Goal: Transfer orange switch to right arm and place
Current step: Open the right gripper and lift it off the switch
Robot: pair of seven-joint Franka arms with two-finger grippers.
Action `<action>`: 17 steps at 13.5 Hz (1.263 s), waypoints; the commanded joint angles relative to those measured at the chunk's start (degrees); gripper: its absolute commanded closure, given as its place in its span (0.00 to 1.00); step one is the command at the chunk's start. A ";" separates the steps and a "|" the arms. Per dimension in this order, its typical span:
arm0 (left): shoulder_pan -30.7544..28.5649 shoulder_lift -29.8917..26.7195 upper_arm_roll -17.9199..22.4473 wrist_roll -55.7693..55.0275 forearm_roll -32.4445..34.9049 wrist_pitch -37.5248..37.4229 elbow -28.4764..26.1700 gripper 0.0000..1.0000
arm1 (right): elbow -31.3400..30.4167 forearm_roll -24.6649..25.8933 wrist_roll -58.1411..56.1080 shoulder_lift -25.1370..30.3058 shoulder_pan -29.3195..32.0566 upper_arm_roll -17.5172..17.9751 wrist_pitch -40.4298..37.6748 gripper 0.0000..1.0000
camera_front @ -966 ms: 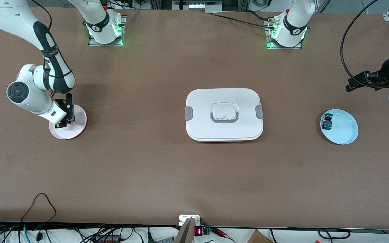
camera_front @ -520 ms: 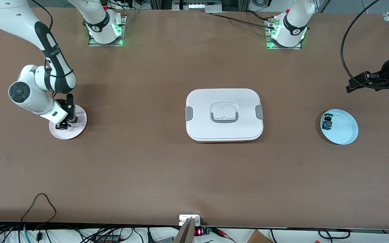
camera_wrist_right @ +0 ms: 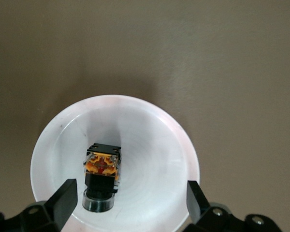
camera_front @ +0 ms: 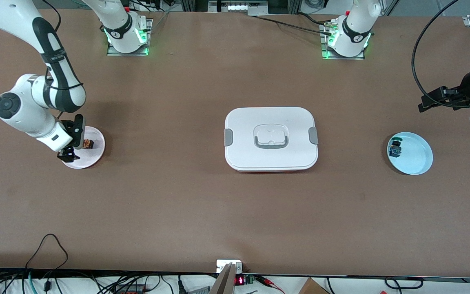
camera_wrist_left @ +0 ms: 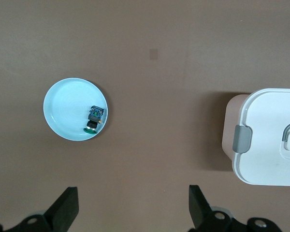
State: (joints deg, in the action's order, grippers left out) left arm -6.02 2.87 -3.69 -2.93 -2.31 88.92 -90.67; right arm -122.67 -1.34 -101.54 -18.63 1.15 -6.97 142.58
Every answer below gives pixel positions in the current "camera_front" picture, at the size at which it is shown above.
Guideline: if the pink round plate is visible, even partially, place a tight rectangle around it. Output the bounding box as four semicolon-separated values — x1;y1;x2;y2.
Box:
61;126;106;169

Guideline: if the light blue round plate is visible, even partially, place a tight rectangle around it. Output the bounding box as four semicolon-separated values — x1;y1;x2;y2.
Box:
387;131;434;176

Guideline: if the white lidded plastic container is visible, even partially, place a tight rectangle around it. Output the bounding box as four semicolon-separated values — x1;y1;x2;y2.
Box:
224;107;319;172

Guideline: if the white socket box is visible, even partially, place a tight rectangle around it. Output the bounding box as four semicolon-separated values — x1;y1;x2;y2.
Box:
216;260;243;274

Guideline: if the aluminium profile bar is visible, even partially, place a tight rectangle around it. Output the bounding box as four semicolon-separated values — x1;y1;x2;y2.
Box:
210;263;238;294

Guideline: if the white power strip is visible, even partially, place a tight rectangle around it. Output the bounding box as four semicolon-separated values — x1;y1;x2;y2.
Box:
208;0;269;16

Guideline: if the brown cardboard piece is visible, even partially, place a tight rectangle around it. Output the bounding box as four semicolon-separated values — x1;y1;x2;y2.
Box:
298;278;330;294

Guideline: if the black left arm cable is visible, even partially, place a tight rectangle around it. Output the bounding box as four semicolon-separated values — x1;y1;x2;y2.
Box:
412;0;470;109

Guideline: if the green push-button switch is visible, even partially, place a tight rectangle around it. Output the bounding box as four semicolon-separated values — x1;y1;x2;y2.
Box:
389;138;403;158

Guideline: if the black looped cable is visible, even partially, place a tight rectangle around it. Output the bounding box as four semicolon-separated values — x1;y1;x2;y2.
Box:
25;233;69;272

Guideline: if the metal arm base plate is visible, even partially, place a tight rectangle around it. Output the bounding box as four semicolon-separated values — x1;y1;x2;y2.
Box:
106;18;153;56
321;22;365;60

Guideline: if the black cable on table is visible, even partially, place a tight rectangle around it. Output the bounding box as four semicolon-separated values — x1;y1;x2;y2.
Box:
255;13;334;36

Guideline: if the red cable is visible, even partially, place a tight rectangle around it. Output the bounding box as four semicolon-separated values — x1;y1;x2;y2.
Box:
259;276;286;294

